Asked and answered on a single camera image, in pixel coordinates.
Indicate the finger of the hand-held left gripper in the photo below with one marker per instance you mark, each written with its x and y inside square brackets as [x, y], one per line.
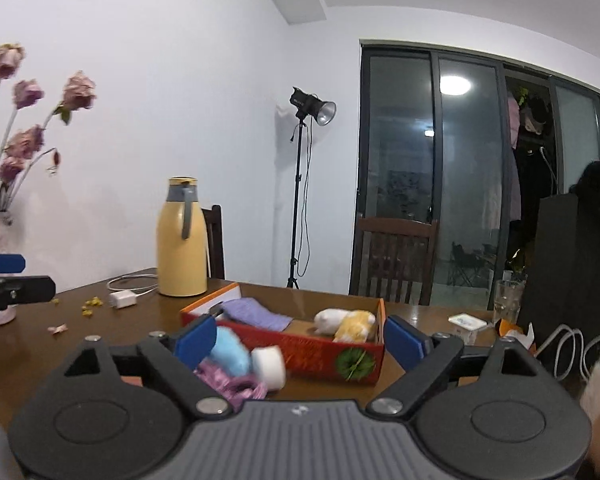
[20, 290]
[2, 263]

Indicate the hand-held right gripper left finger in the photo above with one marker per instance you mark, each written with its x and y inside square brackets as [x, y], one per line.
[196, 342]

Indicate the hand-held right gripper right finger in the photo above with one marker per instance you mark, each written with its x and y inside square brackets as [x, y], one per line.
[402, 342]

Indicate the light blue plush toy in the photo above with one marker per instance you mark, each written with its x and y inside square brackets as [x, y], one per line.
[230, 352]

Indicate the pink purple cloth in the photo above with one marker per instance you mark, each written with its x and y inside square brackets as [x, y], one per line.
[220, 377]

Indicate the white foam cylinder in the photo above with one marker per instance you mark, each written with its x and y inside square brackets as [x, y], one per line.
[270, 367]

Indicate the red cardboard box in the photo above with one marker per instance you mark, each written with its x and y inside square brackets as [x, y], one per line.
[310, 352]

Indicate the yellow and white plush toy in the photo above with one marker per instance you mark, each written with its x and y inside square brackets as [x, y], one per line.
[352, 325]

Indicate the pink candy wrapper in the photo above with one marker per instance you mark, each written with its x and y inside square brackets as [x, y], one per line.
[57, 329]

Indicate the folded purple cloth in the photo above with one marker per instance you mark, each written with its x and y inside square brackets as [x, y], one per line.
[255, 312]

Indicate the small white container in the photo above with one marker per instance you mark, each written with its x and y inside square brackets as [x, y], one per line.
[467, 321]

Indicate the scattered yellow petals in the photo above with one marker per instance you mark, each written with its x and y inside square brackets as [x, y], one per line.
[92, 303]

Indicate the white charger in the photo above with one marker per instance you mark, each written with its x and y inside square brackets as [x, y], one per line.
[124, 300]

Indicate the yellow thermos jug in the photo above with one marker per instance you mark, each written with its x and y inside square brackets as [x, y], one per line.
[180, 250]

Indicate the folding camp chair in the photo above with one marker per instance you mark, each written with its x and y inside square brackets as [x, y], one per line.
[462, 265]

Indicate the slatted wooden chair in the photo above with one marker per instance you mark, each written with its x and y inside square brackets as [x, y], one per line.
[395, 240]

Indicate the orange snack packet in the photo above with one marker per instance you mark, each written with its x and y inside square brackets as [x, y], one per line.
[505, 327]

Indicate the dark wooden chair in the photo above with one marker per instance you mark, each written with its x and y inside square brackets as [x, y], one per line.
[214, 240]

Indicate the clear drinking glass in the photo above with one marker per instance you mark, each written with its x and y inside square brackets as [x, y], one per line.
[507, 300]

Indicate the green potted plant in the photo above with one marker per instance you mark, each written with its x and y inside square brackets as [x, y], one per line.
[517, 260]

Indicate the black paper bag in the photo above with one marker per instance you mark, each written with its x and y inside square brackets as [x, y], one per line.
[565, 260]

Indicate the sliding glass door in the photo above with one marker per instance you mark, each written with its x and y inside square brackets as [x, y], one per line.
[405, 135]

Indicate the studio light on stand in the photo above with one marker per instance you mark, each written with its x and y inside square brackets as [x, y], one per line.
[322, 112]

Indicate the hanging pink garment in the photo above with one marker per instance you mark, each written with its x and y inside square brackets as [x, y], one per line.
[512, 120]

